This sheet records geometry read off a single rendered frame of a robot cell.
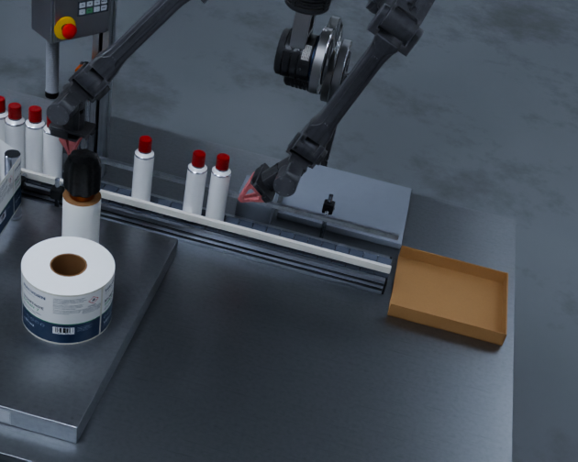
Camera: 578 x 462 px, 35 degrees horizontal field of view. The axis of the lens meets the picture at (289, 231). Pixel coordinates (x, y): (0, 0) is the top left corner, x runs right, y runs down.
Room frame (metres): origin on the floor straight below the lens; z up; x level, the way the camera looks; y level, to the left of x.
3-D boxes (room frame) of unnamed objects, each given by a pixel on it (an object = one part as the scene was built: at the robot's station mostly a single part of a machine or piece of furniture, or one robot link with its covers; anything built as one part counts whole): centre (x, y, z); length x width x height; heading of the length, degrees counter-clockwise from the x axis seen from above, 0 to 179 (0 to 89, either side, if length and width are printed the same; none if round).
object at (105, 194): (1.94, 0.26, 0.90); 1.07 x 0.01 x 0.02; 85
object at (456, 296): (1.92, -0.45, 0.85); 0.30 x 0.26 x 0.04; 85
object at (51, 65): (2.12, 0.70, 1.18); 0.04 x 0.04 x 0.21
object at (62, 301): (1.52, 0.46, 0.95); 0.20 x 0.20 x 0.14
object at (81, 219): (1.72, 0.49, 1.03); 0.09 x 0.09 x 0.30
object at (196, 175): (1.98, 0.26, 0.98); 0.05 x 0.05 x 0.20
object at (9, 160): (1.83, 0.70, 0.97); 0.05 x 0.05 x 0.19
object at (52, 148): (2.02, 0.66, 0.98); 0.05 x 0.05 x 0.20
